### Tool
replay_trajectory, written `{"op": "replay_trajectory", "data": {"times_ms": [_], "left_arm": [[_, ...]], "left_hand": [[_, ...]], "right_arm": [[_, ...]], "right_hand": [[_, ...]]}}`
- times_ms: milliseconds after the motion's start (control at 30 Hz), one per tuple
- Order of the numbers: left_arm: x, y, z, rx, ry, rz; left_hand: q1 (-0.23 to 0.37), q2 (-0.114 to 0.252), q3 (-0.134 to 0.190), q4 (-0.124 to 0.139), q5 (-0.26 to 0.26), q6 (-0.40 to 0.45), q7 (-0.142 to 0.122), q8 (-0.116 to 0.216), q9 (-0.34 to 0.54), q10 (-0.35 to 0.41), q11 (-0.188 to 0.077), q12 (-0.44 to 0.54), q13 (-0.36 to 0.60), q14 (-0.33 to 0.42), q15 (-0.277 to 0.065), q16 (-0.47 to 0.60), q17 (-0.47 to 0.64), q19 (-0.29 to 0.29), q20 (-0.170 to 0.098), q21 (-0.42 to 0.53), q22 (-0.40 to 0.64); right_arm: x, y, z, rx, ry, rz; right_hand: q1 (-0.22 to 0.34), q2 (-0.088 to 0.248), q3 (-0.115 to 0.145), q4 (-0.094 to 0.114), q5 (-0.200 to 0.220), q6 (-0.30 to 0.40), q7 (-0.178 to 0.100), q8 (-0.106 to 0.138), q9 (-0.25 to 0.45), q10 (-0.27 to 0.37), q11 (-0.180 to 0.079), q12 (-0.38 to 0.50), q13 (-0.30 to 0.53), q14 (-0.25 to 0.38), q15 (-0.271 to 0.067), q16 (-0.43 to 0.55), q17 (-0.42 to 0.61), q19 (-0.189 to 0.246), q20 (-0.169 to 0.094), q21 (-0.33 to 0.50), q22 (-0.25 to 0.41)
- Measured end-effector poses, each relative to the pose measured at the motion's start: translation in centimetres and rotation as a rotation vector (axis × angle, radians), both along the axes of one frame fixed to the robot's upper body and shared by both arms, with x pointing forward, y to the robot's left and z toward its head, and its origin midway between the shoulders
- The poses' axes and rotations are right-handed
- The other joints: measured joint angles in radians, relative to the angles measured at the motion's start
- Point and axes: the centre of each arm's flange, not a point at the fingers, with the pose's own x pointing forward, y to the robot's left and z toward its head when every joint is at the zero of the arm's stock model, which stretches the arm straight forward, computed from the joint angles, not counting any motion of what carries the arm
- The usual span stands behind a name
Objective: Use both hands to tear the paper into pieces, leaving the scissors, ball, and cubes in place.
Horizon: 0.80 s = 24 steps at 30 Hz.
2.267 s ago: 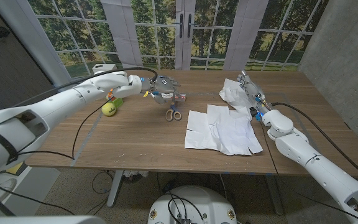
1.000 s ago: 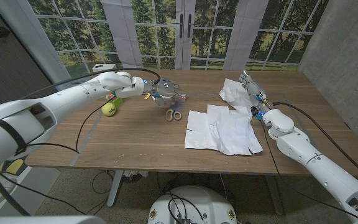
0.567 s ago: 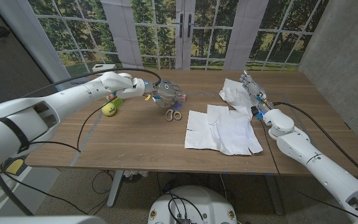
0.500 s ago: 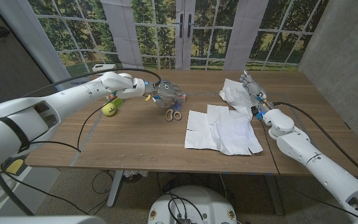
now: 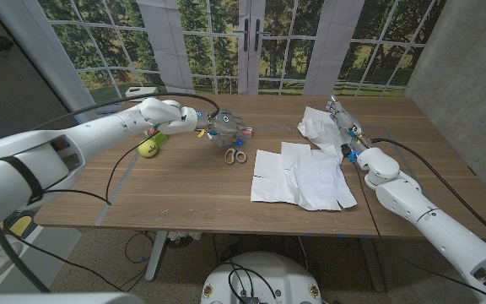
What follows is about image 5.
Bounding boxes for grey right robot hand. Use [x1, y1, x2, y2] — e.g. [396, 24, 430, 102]
[325, 95, 374, 158]

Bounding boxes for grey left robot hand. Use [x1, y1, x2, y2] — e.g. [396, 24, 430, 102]
[202, 110, 249, 149]

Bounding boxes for grey scissors with yellow handles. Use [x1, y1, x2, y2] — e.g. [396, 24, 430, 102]
[224, 143, 248, 166]

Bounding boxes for white paper sheet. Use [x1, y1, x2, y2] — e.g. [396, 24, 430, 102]
[250, 141, 358, 212]

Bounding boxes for yellow tennis ball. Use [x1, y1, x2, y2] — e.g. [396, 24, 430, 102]
[138, 138, 159, 159]

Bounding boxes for crumpled white paper piece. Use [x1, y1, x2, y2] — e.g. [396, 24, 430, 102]
[296, 106, 348, 154]

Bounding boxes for white power strip box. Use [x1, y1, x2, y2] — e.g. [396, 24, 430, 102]
[124, 86, 160, 101]

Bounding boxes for printed forest window backdrop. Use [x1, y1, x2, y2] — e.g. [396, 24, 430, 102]
[35, 0, 449, 106]

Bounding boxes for crumpled paper scrap under table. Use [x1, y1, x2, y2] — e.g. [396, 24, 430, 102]
[167, 231, 203, 248]

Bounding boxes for grey table leg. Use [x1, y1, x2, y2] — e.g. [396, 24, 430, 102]
[359, 236, 387, 293]

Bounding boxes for white table leg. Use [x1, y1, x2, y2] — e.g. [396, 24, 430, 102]
[144, 231, 169, 282]

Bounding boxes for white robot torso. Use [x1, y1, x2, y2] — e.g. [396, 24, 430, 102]
[200, 252, 322, 304]

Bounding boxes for white pillar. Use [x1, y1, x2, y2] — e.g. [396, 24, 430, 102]
[0, 0, 105, 132]

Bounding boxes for yellow and black foot pedal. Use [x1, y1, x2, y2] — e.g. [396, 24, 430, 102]
[4, 210, 37, 237]

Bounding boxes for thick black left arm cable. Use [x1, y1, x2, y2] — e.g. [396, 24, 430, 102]
[30, 91, 221, 132]

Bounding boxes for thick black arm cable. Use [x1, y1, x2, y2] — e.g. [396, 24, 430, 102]
[30, 91, 221, 132]
[371, 137, 486, 251]

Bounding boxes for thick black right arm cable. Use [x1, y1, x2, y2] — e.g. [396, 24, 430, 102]
[371, 137, 486, 251]

